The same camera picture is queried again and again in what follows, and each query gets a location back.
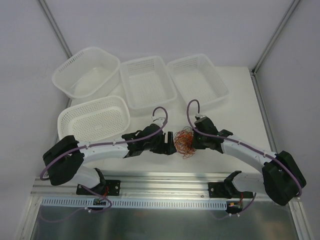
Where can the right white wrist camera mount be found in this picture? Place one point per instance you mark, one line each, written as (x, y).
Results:
(199, 116)

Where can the right aluminium frame post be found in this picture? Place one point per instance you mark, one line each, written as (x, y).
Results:
(276, 34)

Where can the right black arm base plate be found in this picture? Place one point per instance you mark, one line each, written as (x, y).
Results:
(226, 191)

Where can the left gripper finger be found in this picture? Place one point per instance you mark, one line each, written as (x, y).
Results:
(169, 138)
(168, 150)

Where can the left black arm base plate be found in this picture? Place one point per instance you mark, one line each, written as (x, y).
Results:
(105, 188)

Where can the front-left white perforated basket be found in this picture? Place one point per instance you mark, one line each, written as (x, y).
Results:
(94, 120)

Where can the middle white perforated basket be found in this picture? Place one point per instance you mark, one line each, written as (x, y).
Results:
(147, 84)

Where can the left aluminium frame post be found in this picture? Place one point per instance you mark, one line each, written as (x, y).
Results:
(55, 27)

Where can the aluminium mounting rail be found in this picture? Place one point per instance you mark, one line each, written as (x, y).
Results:
(143, 185)

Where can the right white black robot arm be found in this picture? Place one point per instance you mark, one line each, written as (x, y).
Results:
(278, 176)

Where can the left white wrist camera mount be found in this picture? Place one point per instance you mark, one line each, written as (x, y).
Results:
(159, 121)

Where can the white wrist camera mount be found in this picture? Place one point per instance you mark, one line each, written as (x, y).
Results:
(159, 121)
(199, 116)

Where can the deep white plastic tub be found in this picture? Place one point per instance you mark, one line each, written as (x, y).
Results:
(90, 74)

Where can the right white perforated basket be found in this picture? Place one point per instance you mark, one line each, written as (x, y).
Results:
(196, 77)

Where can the aluminium frame post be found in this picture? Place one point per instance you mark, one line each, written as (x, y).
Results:
(55, 27)
(276, 34)

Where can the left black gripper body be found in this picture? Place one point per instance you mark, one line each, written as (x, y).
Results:
(164, 144)

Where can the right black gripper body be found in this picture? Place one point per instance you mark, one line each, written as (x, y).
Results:
(198, 141)

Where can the white slotted cable duct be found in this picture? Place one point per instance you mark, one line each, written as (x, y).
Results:
(135, 203)

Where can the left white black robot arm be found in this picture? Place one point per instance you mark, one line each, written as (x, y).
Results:
(65, 161)

